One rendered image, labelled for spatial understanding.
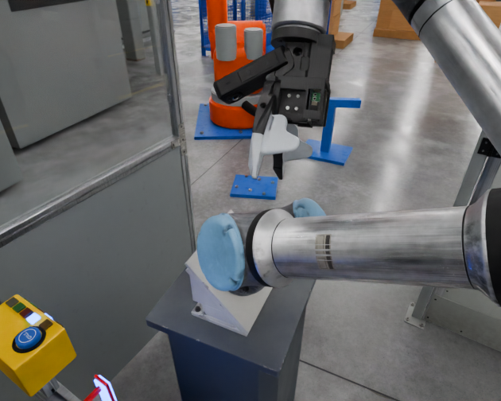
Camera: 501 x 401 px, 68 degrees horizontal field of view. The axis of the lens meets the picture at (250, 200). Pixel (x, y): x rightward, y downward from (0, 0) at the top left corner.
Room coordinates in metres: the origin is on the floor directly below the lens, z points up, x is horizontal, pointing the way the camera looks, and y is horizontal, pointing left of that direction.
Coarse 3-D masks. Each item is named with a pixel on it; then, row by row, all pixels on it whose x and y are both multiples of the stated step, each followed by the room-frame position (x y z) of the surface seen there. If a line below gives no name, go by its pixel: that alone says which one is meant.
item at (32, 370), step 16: (16, 304) 0.49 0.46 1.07; (0, 320) 0.45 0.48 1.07; (16, 320) 0.45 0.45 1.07; (0, 336) 0.42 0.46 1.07; (16, 336) 0.42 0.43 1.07; (48, 336) 0.42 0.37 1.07; (64, 336) 0.43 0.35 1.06; (0, 352) 0.38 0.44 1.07; (16, 352) 0.38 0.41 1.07; (32, 352) 0.38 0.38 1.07; (48, 352) 0.40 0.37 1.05; (64, 352) 0.42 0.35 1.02; (0, 368) 0.40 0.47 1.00; (16, 368) 0.36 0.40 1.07; (32, 368) 0.37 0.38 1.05; (48, 368) 0.39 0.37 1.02; (32, 384) 0.36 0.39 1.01
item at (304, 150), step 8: (288, 128) 0.52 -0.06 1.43; (296, 128) 0.52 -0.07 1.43; (296, 136) 0.52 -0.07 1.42; (304, 144) 0.51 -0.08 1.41; (288, 152) 0.52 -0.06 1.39; (296, 152) 0.52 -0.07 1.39; (304, 152) 0.51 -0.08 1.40; (312, 152) 0.51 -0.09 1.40; (280, 160) 0.51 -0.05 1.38; (288, 160) 0.52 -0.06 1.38; (280, 168) 0.51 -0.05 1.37; (280, 176) 0.51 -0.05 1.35
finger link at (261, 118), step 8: (264, 88) 0.48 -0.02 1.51; (272, 88) 0.48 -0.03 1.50; (264, 96) 0.46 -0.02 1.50; (272, 96) 0.46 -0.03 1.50; (264, 104) 0.45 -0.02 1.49; (272, 104) 0.46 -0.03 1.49; (256, 112) 0.44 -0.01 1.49; (264, 112) 0.44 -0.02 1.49; (272, 112) 0.46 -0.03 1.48; (256, 120) 0.44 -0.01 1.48; (264, 120) 0.44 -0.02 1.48; (256, 128) 0.43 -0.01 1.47; (264, 128) 0.43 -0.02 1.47
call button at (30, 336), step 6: (24, 330) 0.42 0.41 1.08; (30, 330) 0.42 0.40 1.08; (36, 330) 0.42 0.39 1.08; (18, 336) 0.41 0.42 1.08; (24, 336) 0.41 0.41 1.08; (30, 336) 0.41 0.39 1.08; (36, 336) 0.41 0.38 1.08; (18, 342) 0.40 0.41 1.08; (24, 342) 0.40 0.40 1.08; (30, 342) 0.40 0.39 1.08; (36, 342) 0.40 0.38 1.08; (24, 348) 0.39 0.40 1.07
